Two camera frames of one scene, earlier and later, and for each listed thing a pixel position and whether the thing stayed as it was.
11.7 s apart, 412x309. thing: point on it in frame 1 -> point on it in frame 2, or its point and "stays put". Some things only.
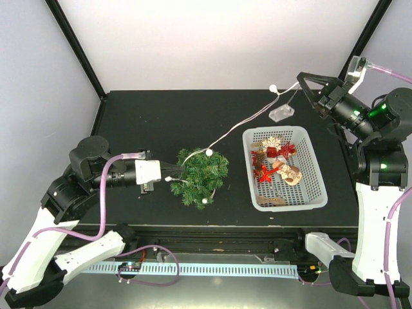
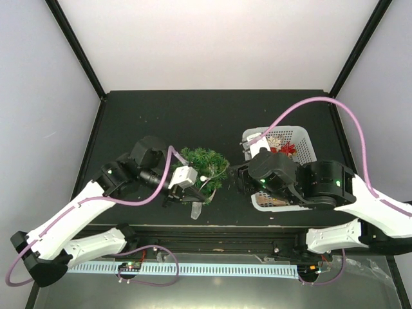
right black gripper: x=327 y=102 -> x=244 y=186
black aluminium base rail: x=230 y=241 stays put
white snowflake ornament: x=271 y=141 stays put
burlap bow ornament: x=275 y=201 stays put
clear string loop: x=279 y=113 -> x=197 y=206
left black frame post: x=58 y=14 stays put
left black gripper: x=166 y=167 -> x=176 y=194
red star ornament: x=287 y=149 stays put
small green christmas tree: x=204 y=172 stays put
